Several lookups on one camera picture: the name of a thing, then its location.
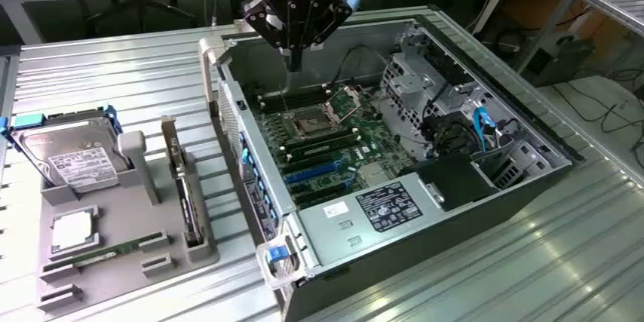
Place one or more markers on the metal socket cover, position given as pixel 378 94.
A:
pixel 344 101

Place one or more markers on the blue expansion slot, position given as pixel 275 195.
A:
pixel 310 173

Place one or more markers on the metal frame table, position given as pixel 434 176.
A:
pixel 604 1

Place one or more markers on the graphics card with metal bracket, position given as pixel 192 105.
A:
pixel 183 178

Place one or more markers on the metal disk bay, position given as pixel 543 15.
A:
pixel 418 88

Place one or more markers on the black plastic air shroud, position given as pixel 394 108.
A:
pixel 452 182

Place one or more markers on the green motherboard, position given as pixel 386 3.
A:
pixel 362 148

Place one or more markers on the grey power supply unit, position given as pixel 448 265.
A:
pixel 352 224

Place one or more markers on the blue disk carrier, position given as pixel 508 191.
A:
pixel 26 122

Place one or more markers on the hard disk with label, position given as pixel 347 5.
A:
pixel 75 156

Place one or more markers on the CPU socket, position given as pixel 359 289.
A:
pixel 312 122

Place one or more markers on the green RAM stick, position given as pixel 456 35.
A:
pixel 111 250

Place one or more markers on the blue card clip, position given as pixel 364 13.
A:
pixel 274 216
pixel 246 157
pixel 255 178
pixel 267 199

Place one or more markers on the black box under table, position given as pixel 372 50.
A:
pixel 560 60

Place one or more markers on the installed RAM stick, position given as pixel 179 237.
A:
pixel 322 148

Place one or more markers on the open grey PC case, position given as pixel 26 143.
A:
pixel 452 231

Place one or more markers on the grey parts rack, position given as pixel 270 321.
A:
pixel 126 224

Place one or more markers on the silver CPU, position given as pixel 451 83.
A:
pixel 72 231

